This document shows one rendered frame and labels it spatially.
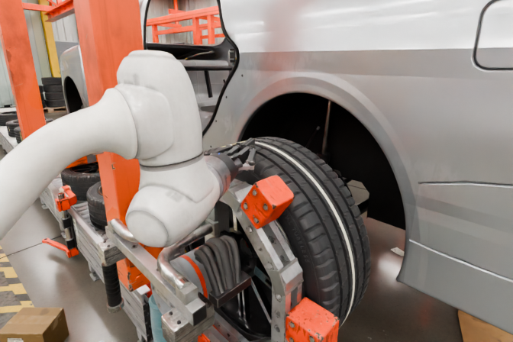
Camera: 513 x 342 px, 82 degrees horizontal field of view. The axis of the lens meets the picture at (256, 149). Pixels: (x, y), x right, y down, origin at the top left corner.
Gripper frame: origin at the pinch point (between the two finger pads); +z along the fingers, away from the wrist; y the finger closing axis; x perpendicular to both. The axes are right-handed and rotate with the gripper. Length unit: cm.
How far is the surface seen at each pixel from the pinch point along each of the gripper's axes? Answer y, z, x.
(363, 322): 50, 71, -119
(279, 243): 14.3, -15.0, -16.4
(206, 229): -4.7, -14.2, -18.4
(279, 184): 12.3, -12.6, -2.9
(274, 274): 14.9, -20.2, -20.4
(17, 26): -227, 98, 29
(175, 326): 1.3, -36.9, -22.8
